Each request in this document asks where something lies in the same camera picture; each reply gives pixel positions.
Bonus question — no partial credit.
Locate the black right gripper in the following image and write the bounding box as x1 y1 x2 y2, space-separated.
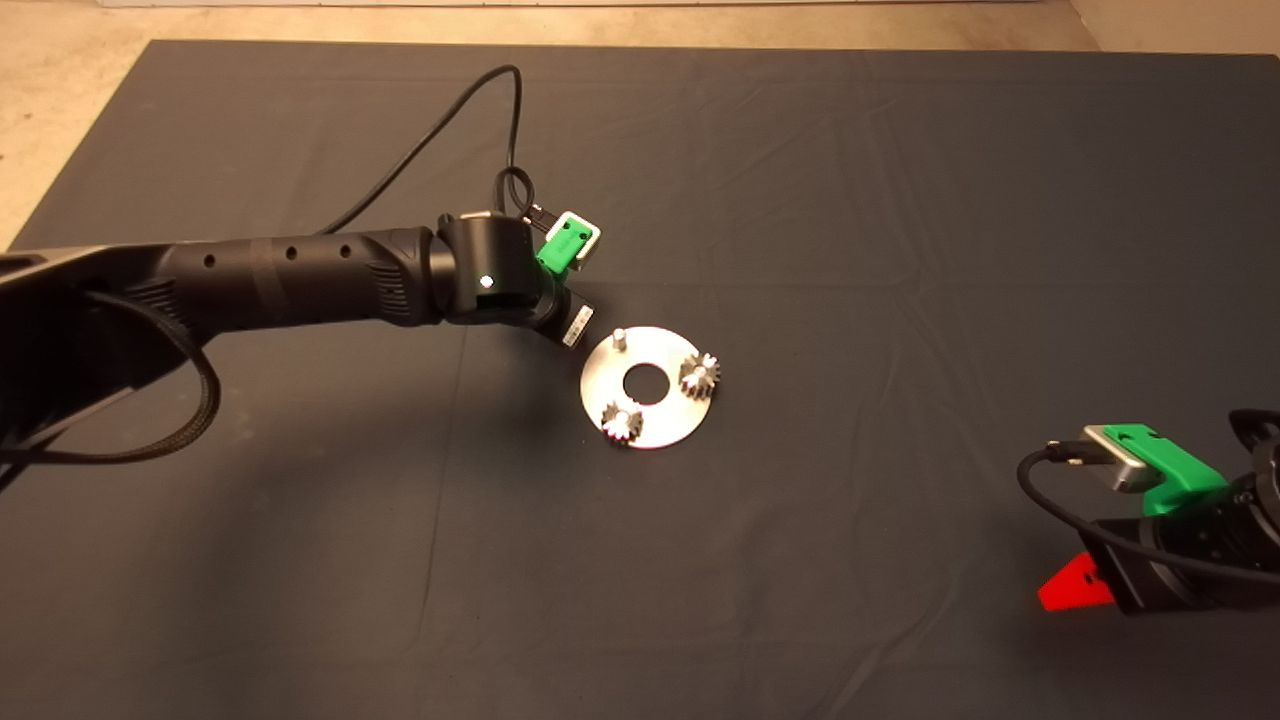
1038 480 1271 616

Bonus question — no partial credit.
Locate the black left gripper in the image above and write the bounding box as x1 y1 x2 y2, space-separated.
535 285 596 351

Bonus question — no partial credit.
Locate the small steel planetary gear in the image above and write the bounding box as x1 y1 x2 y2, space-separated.
678 352 722 399
600 400 644 447

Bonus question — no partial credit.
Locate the round metal carrier plate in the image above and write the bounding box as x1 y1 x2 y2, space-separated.
580 325 715 450

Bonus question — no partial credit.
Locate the dark grey table cloth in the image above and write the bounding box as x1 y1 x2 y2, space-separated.
0 40 1280 720

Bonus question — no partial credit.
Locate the green left camera mount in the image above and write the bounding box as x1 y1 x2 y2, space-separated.
536 220 593 276

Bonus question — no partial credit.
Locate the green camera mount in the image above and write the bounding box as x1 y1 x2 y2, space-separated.
536 220 593 276
1110 424 1229 518

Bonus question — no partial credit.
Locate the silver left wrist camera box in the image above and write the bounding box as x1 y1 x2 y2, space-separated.
555 211 603 271

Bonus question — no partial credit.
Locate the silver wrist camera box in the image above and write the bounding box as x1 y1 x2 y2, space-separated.
1085 425 1161 494
555 211 603 271

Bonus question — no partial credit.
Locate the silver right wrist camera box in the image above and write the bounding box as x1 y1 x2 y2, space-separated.
1085 425 1161 494

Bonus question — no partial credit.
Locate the green right camera mount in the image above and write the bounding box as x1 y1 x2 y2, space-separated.
1110 424 1229 518

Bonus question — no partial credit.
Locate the black left camera cable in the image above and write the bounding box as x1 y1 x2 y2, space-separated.
320 65 561 236

